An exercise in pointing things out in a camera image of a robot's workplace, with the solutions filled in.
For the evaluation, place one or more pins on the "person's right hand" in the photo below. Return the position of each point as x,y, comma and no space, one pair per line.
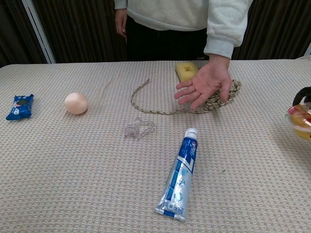
121,23

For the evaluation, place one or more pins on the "person's left hand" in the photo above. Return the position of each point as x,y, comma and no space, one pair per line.
209,82

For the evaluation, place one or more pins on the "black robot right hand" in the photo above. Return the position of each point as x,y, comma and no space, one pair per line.
301,93

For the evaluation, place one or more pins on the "orange fruit jelly cup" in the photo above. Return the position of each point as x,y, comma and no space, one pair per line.
300,121

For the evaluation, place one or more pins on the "person's left forearm white sleeve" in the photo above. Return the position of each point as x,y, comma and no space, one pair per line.
226,26

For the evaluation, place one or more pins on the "person's right forearm white sleeve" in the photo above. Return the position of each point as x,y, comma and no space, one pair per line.
120,4

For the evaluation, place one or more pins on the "yellow sponge block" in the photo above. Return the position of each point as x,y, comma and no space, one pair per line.
185,70

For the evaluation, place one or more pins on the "person torso white sweater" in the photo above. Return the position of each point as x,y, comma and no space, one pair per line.
165,29

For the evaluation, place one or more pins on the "clear plastic clip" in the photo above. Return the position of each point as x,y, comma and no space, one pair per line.
139,128

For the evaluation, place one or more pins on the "pale brown egg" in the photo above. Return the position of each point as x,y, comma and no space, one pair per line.
76,103

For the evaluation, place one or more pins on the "blue white toothpaste tube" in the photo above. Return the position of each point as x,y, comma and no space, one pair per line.
179,174

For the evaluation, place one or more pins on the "blue cookie packet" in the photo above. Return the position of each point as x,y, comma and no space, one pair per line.
20,107

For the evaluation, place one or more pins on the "beige woven tablecloth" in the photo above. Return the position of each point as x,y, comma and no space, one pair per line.
97,170

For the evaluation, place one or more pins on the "white frame corner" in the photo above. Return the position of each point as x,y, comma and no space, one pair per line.
308,52

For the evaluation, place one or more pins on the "white metal frame pole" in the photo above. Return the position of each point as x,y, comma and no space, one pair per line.
39,31

